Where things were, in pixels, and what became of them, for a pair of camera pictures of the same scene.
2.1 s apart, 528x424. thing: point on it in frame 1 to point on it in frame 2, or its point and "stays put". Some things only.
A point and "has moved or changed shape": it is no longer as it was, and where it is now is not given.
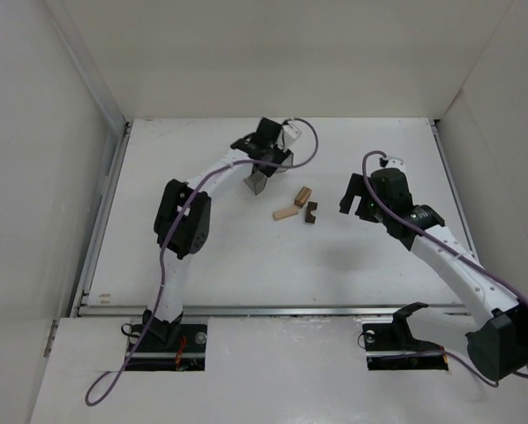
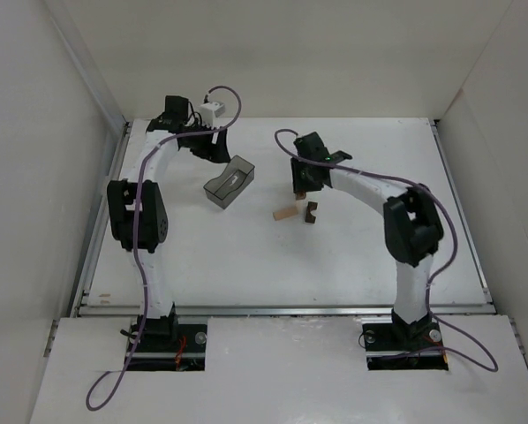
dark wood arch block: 310,217 stays put
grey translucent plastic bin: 258,179 has moved or changed shape
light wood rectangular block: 284,213 stays put
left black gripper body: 261,160 to 207,144
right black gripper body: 361,194 to 303,177
